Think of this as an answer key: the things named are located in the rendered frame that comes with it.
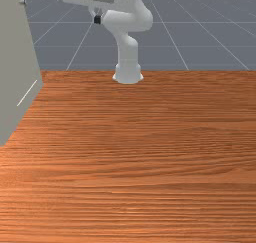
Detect pale grey cabinet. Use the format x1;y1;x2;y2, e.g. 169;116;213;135
0;0;45;148

